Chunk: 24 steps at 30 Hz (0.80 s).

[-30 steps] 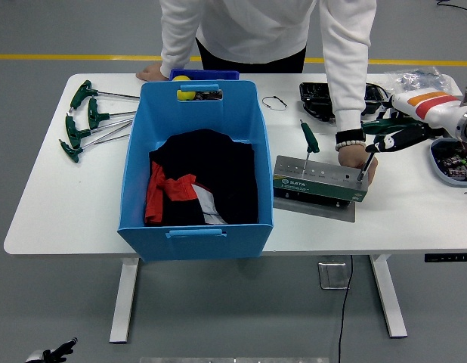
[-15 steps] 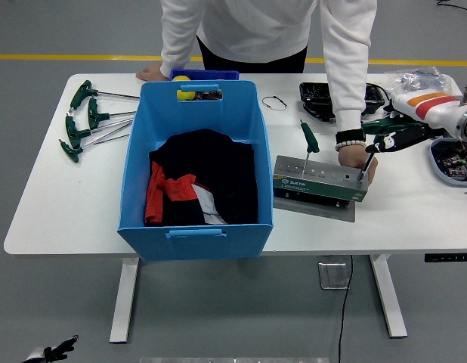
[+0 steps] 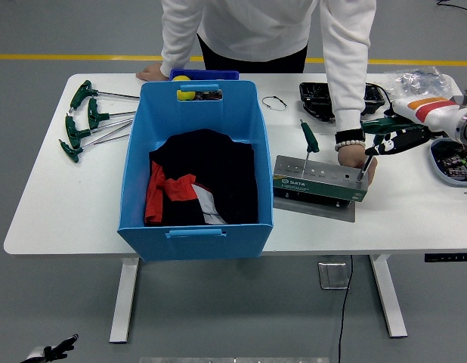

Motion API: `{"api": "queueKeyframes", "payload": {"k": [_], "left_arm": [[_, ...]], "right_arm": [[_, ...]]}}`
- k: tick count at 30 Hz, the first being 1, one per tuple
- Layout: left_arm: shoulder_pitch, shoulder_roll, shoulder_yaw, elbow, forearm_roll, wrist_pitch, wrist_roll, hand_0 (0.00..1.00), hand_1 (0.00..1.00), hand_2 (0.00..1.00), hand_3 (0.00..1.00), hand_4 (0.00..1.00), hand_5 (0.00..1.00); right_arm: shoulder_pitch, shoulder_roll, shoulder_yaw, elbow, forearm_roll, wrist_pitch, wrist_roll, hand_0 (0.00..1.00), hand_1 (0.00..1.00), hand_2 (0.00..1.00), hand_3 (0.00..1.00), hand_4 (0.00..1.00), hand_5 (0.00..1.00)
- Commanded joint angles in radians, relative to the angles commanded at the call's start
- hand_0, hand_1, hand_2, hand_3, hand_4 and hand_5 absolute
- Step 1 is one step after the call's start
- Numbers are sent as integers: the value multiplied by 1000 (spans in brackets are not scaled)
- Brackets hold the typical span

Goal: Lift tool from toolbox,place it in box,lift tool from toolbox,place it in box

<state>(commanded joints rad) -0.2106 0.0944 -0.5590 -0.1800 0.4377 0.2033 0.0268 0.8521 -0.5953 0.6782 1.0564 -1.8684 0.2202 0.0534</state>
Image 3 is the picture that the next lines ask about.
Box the robot left hand black fingers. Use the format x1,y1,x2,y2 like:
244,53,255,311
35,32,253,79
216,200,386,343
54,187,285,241
20,334,79,363

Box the person's right hand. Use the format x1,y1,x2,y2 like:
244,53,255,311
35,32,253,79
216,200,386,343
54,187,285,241
135,63,170,82

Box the person's left hand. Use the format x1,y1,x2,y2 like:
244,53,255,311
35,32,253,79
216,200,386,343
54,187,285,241
337,145,379,187

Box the robot right hand white shell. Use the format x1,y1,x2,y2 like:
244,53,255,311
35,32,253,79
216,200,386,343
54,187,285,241
364,96,463,157

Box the large green T-handle wrench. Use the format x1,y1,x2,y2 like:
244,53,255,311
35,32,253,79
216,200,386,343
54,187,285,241
356,116,407,182

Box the small green T-handle wrench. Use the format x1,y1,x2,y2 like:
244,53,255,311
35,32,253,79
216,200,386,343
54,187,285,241
298,118,321,175

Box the grey green tool holder rack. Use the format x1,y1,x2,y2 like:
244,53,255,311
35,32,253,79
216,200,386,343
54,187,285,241
271,154,370,223

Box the light blue plastic storage box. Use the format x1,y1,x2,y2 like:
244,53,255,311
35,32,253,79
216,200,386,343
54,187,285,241
116,79,275,264

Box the black wristwatch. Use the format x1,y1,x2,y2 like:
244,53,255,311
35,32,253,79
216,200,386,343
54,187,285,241
334,128,366,144

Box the clear plastic parts bag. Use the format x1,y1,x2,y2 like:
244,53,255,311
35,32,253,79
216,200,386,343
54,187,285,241
384,66,453,100

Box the yellow ball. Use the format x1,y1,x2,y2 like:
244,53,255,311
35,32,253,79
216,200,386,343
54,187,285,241
171,75,199,102

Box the dark blue plastic bin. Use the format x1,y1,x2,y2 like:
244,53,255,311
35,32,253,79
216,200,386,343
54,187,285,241
169,68,241,82

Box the pale blue parts tray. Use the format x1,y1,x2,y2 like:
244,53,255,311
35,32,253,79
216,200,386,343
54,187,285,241
429,138,467,187

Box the black plastic tray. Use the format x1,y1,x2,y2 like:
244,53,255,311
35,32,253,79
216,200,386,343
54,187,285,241
298,81,386,123

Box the white table leg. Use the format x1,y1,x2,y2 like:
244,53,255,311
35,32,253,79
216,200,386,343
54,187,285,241
369,254,408,339
109,257,141,344

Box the black red folded garment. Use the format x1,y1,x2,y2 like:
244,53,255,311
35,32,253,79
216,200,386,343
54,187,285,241
144,129,260,227

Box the person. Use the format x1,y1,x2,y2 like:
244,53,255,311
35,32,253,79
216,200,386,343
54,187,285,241
135,0,379,187

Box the metal floor socket plate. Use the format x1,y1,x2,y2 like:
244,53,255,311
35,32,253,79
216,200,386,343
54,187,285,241
317,262,351,290

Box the black table control panel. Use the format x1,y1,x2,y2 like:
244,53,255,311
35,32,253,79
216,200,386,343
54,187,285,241
424,253,467,262

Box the white bead bracelet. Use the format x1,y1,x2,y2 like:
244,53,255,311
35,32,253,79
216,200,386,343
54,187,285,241
334,139,366,152

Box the black adapter cable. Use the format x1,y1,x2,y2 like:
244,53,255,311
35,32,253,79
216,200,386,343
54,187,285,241
376,85,394,116

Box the green T-handle hex wrench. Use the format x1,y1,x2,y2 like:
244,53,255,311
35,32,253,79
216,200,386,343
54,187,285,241
58,132,132,164
87,97,138,131
64,115,135,150
70,79,141,111

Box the thin wire loop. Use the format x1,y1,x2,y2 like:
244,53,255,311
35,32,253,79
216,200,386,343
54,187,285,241
261,95,289,113

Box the black cable on floor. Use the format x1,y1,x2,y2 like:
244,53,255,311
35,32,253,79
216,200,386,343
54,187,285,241
435,0,467,18

